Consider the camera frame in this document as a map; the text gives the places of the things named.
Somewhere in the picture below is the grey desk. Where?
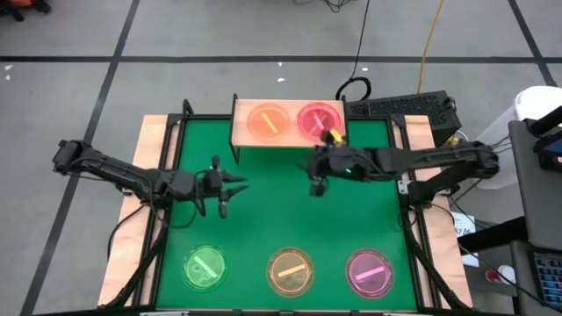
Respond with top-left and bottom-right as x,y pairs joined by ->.
508,118 -> 562,316

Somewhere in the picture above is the white paper sheet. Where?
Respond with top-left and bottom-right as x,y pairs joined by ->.
450,210 -> 479,269

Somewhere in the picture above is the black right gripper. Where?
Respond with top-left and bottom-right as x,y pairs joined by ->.
299,133 -> 378,198

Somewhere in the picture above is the black device with screen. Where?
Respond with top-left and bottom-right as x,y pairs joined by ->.
525,104 -> 562,173

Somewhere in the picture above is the pink transparent plastic plate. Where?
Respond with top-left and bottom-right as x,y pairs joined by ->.
297,101 -> 342,142
345,248 -> 394,298

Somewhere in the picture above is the black and orange chair base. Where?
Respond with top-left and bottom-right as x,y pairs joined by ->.
0,0 -> 52,22

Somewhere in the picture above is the green table mat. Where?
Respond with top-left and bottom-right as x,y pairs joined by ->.
155,118 -> 418,311

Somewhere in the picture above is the yellow cable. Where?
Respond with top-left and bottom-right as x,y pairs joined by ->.
416,0 -> 447,94

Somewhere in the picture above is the orange transparent plastic plate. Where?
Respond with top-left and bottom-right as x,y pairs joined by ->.
246,103 -> 291,140
266,247 -> 315,298
297,101 -> 342,142

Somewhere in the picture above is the black perforated computer case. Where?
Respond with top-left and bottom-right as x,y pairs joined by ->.
343,90 -> 463,148

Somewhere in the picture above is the red and white cup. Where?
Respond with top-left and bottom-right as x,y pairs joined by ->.
485,264 -> 517,285

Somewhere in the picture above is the black floor cable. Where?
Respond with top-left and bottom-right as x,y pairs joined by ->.
335,0 -> 373,102

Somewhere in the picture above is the green transparent plastic plate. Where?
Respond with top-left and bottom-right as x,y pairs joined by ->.
182,244 -> 228,291

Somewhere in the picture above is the white bin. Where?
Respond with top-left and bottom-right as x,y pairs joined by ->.
476,85 -> 562,190

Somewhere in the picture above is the wooden shelf with black frame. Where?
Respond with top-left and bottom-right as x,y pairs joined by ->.
228,93 -> 349,166

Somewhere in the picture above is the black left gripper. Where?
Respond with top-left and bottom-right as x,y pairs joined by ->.
195,155 -> 250,219

